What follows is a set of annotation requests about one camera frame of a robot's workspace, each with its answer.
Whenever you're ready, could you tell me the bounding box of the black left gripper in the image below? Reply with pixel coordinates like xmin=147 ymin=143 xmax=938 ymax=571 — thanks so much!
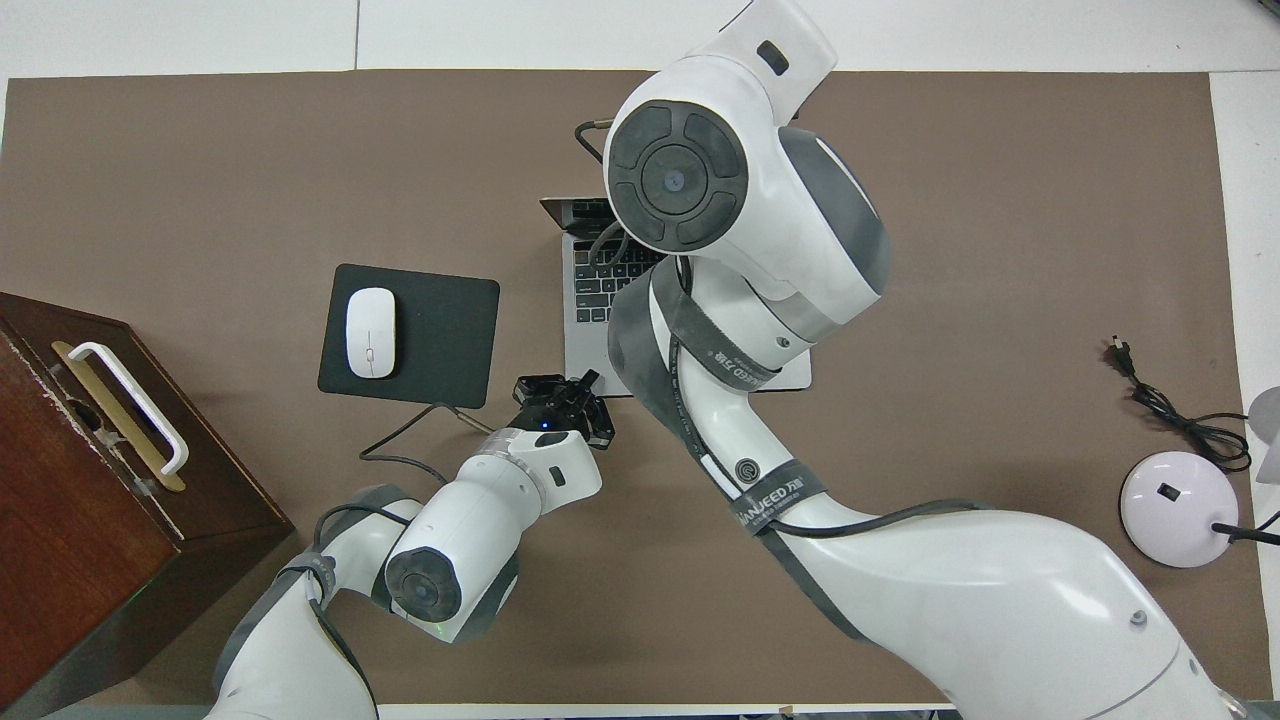
xmin=508 ymin=370 xmax=616 ymax=448

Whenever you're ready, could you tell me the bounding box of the white box handle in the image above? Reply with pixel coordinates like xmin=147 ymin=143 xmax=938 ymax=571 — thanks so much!
xmin=67 ymin=341 xmax=191 ymax=476

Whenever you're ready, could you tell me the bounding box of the white desk lamp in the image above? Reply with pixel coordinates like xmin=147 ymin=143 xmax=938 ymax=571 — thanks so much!
xmin=1119 ymin=385 xmax=1280 ymax=569

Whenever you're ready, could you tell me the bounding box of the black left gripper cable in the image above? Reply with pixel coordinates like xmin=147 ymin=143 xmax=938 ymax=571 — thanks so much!
xmin=360 ymin=402 xmax=498 ymax=486

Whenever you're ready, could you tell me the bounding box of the brown table mat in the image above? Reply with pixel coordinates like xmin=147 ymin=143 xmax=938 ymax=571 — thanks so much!
xmin=0 ymin=70 xmax=1273 ymax=706

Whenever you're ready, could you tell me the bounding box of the dark brown wooden box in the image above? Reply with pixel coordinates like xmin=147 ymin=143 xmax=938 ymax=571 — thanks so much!
xmin=0 ymin=292 xmax=296 ymax=719

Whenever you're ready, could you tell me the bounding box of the gold handle plate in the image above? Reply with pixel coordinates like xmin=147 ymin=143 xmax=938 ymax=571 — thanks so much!
xmin=50 ymin=340 xmax=187 ymax=493

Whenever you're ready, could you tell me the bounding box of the white computer mouse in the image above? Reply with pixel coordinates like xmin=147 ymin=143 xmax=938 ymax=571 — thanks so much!
xmin=345 ymin=287 xmax=398 ymax=380

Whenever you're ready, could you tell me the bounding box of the black mouse pad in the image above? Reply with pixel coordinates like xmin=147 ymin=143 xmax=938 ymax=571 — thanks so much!
xmin=318 ymin=263 xmax=501 ymax=410

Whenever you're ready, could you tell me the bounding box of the grey aluminium laptop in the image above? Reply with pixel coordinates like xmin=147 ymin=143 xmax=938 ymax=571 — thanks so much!
xmin=540 ymin=195 xmax=813 ymax=398

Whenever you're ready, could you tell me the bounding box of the black lamp power cable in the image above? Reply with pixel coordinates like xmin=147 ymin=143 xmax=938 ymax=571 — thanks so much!
xmin=1110 ymin=337 xmax=1253 ymax=473

